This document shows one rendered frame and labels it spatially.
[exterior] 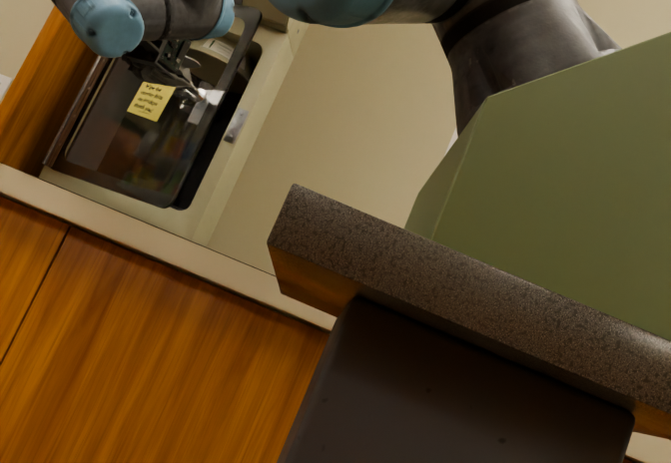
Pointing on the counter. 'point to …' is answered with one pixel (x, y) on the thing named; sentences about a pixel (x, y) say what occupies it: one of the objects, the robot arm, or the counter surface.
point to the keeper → (236, 126)
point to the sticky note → (151, 100)
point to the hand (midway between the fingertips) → (181, 78)
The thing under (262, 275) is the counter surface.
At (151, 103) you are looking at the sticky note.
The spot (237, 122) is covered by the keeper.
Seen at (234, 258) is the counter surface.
